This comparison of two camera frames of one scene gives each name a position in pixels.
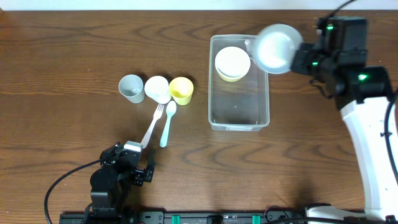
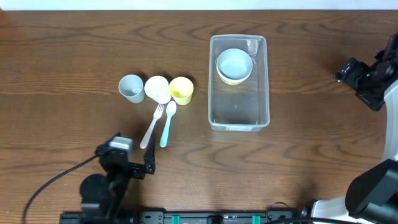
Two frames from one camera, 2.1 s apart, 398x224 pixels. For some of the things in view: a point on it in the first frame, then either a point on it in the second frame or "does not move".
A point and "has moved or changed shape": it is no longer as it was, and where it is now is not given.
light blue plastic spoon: x=170 y=110 does not move
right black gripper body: x=302 y=59 -> x=354 y=78
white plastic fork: x=157 y=114 does not move
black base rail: x=182 y=217 does not move
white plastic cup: x=157 y=88 does not move
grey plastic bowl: x=275 y=46 -> x=234 y=64
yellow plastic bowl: x=229 y=80 has moved or changed shape
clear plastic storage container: x=241 y=106 does not move
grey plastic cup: x=131 y=86 does not move
